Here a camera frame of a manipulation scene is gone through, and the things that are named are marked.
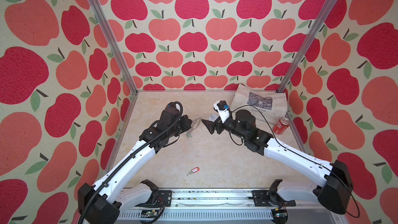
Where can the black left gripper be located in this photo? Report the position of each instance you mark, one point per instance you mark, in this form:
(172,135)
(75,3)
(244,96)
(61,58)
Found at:
(184,118)

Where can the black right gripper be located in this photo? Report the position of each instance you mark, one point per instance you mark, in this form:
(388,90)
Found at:
(211,125)

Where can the metal car-shaped key holder plate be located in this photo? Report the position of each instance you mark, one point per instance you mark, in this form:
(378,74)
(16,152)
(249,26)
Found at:
(194,125)

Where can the red framed tag with key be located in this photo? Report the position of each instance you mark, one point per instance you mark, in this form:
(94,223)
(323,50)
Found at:
(193,171)

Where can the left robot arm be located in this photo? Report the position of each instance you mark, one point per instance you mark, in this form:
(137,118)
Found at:
(104,200)

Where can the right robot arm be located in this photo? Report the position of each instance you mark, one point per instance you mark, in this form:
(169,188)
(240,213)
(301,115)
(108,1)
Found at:
(333,181)

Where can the small round tin can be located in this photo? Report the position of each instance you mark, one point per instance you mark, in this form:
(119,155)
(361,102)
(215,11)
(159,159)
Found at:
(213,117)

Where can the beige canvas tote bag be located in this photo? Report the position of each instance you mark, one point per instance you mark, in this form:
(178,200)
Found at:
(263,105)

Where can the red soda can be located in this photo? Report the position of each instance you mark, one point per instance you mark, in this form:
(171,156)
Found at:
(281,125)

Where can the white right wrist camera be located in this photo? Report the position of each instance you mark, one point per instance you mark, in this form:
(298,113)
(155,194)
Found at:
(223,110)

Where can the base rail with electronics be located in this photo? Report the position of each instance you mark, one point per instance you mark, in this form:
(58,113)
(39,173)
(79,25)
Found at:
(209,205)

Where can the aluminium corner post left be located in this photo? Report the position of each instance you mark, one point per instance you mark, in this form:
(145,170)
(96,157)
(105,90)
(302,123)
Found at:
(113,45)

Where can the aluminium corner post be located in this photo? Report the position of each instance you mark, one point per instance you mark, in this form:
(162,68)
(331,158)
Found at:
(113,45)
(313,30)

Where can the aluminium corner post right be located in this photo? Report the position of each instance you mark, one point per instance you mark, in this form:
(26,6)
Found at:
(313,30)

